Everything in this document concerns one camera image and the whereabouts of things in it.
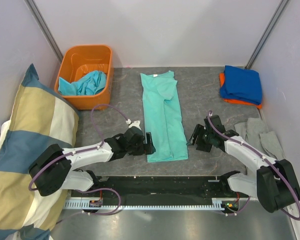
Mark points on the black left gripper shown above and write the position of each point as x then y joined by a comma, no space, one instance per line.
147,149

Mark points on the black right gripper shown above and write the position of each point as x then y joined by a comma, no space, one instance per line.
198,130

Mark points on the mint green t shirt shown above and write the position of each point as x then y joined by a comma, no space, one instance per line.
163,117

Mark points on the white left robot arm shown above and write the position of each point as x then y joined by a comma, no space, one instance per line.
57,168

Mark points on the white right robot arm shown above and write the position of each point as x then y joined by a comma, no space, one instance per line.
273,182

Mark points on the grey cloth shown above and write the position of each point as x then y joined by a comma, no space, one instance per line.
254,131

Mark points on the folded orange t shirt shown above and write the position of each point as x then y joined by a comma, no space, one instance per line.
235,101

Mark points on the folded blue t shirt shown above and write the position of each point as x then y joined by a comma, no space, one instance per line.
241,85

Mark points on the light blue t shirt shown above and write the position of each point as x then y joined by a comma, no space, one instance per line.
91,84

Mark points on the striped blue beige pillow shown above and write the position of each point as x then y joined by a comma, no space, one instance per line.
39,118

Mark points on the orange plastic basket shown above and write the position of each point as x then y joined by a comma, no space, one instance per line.
81,60

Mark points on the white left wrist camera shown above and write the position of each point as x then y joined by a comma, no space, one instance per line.
132,124

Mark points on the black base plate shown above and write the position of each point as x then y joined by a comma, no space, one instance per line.
167,190

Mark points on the white slotted cable duct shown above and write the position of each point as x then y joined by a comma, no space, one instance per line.
80,204

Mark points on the right aluminium corner post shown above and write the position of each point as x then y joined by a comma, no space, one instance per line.
267,32

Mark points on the aluminium corner post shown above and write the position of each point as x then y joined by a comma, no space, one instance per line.
34,9
267,32

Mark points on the left aluminium corner post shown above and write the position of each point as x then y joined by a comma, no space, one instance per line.
34,9

